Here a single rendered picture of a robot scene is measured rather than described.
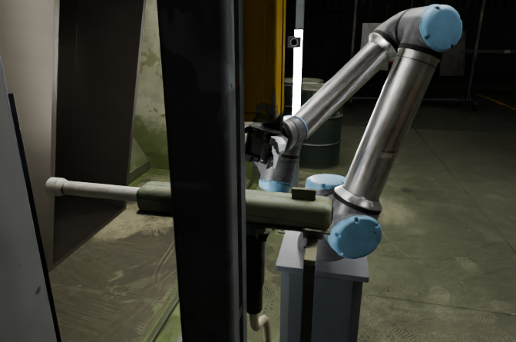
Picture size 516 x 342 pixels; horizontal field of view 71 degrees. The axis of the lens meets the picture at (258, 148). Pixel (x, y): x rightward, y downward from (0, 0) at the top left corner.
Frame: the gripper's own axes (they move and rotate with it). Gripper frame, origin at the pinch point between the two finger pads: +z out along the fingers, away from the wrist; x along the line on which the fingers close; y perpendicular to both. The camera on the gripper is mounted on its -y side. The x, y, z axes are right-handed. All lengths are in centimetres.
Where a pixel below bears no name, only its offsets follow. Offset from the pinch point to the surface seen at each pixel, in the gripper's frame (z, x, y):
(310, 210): 14.9, -18.3, 3.4
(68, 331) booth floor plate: -48, 84, 128
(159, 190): 18.1, 4.9, 7.9
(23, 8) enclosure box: -22, 93, -13
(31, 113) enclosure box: -25, 91, 22
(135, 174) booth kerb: -212, 185, 119
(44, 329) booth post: 15, 29, 51
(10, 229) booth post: 20.7, 33.9, 25.9
